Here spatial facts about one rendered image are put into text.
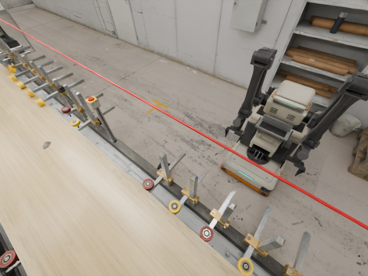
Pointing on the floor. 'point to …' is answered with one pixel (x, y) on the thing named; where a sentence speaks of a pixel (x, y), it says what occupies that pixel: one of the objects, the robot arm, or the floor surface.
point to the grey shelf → (324, 45)
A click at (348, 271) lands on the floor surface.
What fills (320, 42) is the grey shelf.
